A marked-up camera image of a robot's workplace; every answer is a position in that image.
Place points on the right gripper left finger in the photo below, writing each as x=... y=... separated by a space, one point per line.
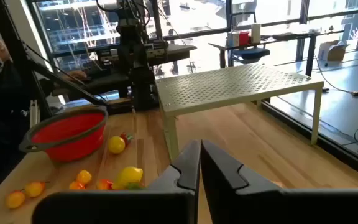
x=188 y=168

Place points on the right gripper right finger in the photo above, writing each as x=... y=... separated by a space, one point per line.
x=219 y=180

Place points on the yellow toy lemon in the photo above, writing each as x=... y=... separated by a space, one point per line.
x=128 y=176

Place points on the red collapsible bowl grey rim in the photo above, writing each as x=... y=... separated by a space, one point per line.
x=67 y=137

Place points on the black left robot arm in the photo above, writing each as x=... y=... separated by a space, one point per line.
x=134 y=37

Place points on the red toy strawberry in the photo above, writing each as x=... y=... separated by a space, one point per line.
x=126 y=137

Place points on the yellow toy mango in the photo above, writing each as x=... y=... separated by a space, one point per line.
x=117 y=144

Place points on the small orange toy peach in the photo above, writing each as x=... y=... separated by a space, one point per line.
x=104 y=184

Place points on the pale green perforated metal shelf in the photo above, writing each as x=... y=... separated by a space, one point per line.
x=228 y=85

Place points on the red-orange toy apple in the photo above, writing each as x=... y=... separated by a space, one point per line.
x=84 y=177

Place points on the small orange toy pear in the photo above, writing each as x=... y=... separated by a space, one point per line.
x=34 y=188
x=76 y=186
x=15 y=199

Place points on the grey desk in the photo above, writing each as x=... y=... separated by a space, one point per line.
x=172 y=51

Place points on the blue office chair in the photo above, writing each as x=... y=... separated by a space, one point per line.
x=249 y=53

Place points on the blue white box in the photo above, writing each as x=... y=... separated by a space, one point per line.
x=232 y=39

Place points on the red box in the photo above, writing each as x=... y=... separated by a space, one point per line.
x=243 y=38

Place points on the black window desk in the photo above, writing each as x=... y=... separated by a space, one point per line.
x=291 y=35

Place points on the cardboard box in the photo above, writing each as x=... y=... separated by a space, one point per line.
x=332 y=51

